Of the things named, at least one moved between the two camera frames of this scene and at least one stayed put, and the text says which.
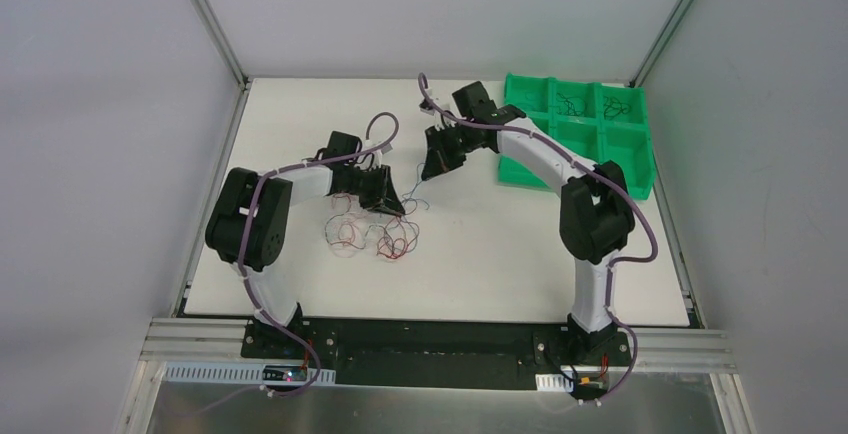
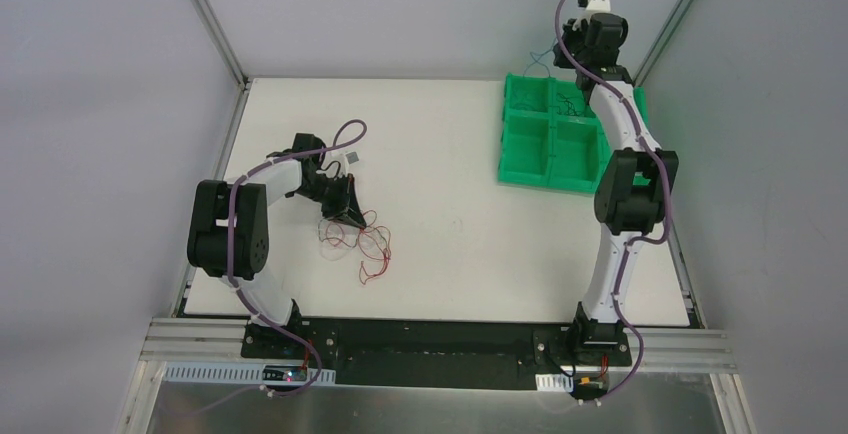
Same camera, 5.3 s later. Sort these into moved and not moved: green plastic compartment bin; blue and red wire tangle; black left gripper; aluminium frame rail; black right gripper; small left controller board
Moved: black left gripper; black right gripper; blue and red wire tangle
Not moved: green plastic compartment bin; small left controller board; aluminium frame rail
